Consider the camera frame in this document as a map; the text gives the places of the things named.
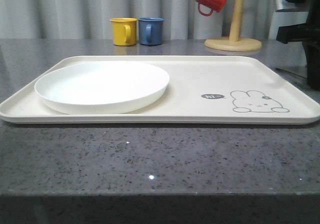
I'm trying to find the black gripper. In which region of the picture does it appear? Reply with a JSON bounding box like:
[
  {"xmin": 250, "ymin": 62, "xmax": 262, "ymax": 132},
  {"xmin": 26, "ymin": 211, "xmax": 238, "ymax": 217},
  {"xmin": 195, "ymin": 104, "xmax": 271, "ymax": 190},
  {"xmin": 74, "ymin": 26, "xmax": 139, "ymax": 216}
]
[{"xmin": 275, "ymin": 0, "xmax": 320, "ymax": 91}]

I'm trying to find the white round plate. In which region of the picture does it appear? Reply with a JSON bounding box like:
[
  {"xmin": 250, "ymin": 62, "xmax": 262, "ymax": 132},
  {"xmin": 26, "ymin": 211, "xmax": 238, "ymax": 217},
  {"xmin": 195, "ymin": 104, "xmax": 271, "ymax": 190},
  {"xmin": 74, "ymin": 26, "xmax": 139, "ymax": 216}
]
[{"xmin": 34, "ymin": 61, "xmax": 170, "ymax": 115}]

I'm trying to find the steel fork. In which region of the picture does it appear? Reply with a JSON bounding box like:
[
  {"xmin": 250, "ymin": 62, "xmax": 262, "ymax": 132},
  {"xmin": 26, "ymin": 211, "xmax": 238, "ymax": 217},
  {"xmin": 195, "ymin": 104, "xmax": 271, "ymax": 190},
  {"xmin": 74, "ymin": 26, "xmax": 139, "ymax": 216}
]
[{"xmin": 275, "ymin": 66, "xmax": 307, "ymax": 79}]

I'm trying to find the wooden mug tree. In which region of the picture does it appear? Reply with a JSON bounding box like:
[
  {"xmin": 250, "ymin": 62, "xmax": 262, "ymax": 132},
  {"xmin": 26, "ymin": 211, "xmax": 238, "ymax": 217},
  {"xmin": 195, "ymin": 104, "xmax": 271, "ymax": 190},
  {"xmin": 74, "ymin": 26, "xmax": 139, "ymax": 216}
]
[{"xmin": 204, "ymin": 0, "xmax": 262, "ymax": 52}]

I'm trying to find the blue mug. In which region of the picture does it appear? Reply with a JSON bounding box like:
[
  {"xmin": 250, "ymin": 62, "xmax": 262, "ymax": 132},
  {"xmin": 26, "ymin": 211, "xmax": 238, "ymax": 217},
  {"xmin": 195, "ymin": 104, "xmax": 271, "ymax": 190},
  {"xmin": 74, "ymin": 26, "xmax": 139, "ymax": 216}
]
[{"xmin": 138, "ymin": 17, "xmax": 164, "ymax": 46}]

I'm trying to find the yellow mug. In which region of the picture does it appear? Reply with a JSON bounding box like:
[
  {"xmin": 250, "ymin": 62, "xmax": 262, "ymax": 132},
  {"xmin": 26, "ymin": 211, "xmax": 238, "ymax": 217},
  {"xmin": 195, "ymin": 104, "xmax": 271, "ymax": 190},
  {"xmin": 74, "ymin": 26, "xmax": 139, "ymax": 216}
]
[{"xmin": 110, "ymin": 17, "xmax": 138, "ymax": 46}]

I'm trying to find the cream rabbit tray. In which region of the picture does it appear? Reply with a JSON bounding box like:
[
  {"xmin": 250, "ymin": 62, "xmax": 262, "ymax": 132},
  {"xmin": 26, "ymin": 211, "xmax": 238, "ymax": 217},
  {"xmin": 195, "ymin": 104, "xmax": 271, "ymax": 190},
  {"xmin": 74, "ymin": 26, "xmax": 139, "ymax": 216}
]
[{"xmin": 0, "ymin": 55, "xmax": 320, "ymax": 125}]

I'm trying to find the grey curtain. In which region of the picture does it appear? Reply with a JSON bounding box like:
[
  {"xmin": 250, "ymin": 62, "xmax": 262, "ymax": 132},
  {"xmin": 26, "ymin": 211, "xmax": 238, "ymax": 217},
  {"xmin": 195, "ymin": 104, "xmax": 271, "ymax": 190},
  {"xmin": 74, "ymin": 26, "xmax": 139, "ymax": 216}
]
[{"xmin": 0, "ymin": 0, "xmax": 320, "ymax": 41}]

